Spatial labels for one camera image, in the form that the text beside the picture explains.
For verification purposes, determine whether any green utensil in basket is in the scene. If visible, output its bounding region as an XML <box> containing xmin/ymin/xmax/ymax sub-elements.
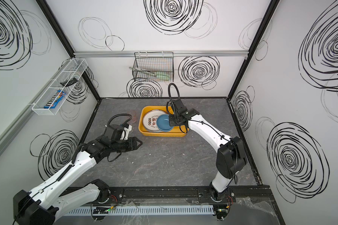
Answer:
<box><xmin>141</xmin><ymin>71</ymin><xmax>171</xmax><ymax>81</ymax></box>

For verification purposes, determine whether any pink transparent cup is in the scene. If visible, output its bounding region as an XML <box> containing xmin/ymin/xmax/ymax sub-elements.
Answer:
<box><xmin>129</xmin><ymin>110</ymin><xmax>138</xmax><ymax>125</ymax></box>

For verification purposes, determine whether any white slotted cable duct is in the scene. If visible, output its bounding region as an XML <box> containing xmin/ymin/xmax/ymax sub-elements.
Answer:
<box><xmin>66</xmin><ymin>205</ymin><xmax>215</xmax><ymax>217</ymax></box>

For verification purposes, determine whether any blue candy packet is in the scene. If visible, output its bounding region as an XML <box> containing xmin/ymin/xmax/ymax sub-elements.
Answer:
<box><xmin>44</xmin><ymin>90</ymin><xmax>66</xmax><ymax>109</ymax></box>

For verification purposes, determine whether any black wire basket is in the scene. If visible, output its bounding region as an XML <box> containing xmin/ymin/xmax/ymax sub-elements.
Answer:
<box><xmin>130</xmin><ymin>51</ymin><xmax>174</xmax><ymax>82</ymax></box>

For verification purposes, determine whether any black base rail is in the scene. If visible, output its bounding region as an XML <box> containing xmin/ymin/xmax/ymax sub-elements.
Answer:
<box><xmin>92</xmin><ymin>185</ymin><xmax>275</xmax><ymax>204</ymax></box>

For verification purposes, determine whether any grey-blue bottom bowl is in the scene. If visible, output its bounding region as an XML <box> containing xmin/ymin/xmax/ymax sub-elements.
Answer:
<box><xmin>156</xmin><ymin>114</ymin><xmax>173</xmax><ymax>132</ymax></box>

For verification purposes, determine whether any yellow plastic bin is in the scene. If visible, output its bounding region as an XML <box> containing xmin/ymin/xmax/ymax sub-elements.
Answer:
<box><xmin>139</xmin><ymin>106</ymin><xmax>186</xmax><ymax>137</ymax></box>

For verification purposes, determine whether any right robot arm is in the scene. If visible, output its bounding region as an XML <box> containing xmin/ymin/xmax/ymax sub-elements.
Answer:
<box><xmin>166</xmin><ymin>99</ymin><xmax>247</xmax><ymax>202</ymax></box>

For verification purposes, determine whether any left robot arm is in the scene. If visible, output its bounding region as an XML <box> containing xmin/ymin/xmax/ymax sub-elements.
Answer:
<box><xmin>13</xmin><ymin>123</ymin><xmax>143</xmax><ymax>225</ymax></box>

